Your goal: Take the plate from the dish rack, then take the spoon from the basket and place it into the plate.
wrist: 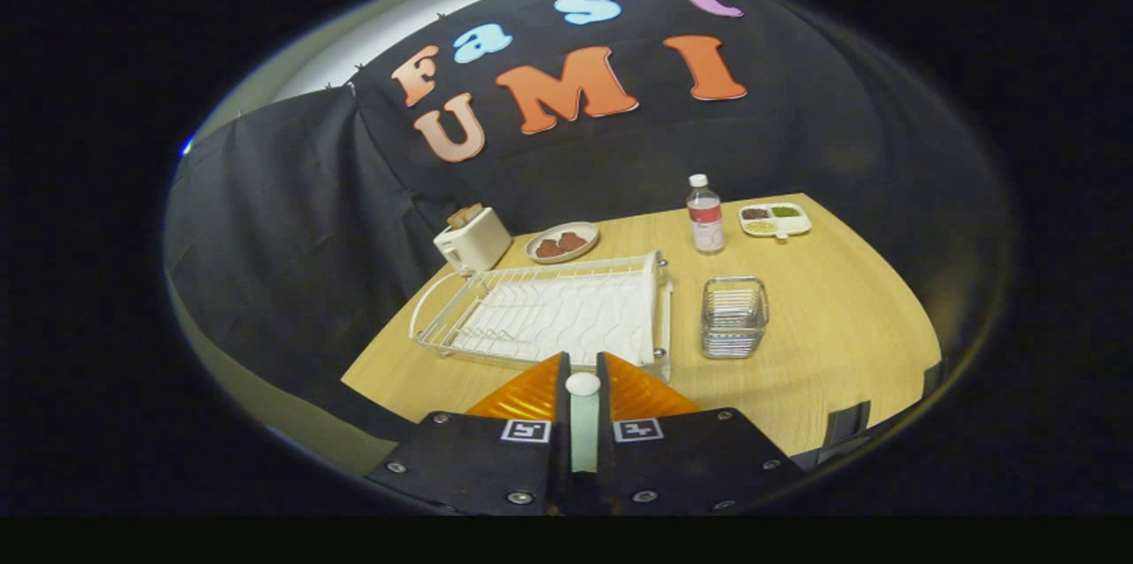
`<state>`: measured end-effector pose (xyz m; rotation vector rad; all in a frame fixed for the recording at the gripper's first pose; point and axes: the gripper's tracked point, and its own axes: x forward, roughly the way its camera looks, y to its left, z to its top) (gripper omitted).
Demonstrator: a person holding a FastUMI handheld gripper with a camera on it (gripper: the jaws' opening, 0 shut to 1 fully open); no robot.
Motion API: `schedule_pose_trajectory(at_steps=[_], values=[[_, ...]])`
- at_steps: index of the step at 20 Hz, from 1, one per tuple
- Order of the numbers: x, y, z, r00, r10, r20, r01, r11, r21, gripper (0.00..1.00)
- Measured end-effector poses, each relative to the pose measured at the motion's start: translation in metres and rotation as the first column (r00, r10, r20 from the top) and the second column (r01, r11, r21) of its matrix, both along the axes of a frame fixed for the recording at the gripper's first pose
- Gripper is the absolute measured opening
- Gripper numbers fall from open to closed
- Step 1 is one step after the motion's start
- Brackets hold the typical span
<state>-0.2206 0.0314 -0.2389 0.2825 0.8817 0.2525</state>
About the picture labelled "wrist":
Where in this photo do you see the clear plastic water bottle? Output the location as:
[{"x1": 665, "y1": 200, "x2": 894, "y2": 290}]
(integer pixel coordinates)
[{"x1": 687, "y1": 174, "x2": 726, "y2": 255}]

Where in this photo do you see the metal wire basket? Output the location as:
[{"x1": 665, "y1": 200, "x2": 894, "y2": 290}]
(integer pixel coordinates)
[{"x1": 701, "y1": 276, "x2": 770, "y2": 359}]

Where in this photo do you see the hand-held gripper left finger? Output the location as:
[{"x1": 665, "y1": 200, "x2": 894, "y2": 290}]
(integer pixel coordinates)
[{"x1": 365, "y1": 352, "x2": 572, "y2": 516}]

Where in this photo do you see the white wire dish rack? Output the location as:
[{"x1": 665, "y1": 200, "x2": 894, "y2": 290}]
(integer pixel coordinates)
[{"x1": 409, "y1": 250, "x2": 674, "y2": 383}]

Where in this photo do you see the cream toaster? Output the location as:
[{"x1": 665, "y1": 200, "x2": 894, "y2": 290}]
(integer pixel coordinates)
[{"x1": 433, "y1": 204, "x2": 513, "y2": 274}]

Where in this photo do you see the beige plate with brown food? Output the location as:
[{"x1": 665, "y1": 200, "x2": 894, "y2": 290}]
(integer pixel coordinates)
[{"x1": 525, "y1": 221, "x2": 600, "y2": 265}]

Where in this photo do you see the pale green plate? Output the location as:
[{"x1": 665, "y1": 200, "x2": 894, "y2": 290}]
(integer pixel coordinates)
[{"x1": 571, "y1": 394, "x2": 600, "y2": 473}]

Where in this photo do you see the white divided snack tray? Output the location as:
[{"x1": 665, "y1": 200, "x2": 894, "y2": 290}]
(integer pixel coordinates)
[{"x1": 738, "y1": 202, "x2": 813, "y2": 241}]

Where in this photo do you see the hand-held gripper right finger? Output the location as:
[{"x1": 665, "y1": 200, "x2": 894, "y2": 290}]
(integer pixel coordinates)
[{"x1": 596, "y1": 352, "x2": 806, "y2": 516}]

